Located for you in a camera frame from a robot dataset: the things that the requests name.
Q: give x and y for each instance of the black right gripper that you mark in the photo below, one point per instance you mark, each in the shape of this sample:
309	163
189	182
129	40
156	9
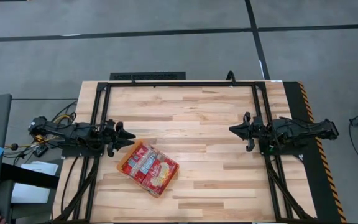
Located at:
261	132

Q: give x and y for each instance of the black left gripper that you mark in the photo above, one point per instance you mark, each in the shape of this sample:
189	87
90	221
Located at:
109	135

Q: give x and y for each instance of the red popcorn bag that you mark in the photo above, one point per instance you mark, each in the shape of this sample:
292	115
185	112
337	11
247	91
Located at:
162	175
138	163

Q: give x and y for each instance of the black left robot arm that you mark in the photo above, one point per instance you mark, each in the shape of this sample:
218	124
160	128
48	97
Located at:
73	133

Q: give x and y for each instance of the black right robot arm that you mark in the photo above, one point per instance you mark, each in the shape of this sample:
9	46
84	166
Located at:
306	129

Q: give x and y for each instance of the translucent orange plastic basket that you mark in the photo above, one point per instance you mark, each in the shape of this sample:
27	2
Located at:
120	165

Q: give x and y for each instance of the black hazard-striped mat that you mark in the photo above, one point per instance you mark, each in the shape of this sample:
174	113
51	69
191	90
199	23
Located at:
294	96

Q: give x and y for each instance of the black floor vent grate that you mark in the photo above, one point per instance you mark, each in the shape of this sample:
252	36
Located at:
148	76

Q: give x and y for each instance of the black power adapter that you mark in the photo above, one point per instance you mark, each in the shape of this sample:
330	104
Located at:
41	151

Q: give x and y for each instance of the white paper sheet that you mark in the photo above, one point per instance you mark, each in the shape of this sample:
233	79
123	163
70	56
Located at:
30	194

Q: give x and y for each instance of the black aluminium table frame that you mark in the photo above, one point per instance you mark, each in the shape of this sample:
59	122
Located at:
182	83

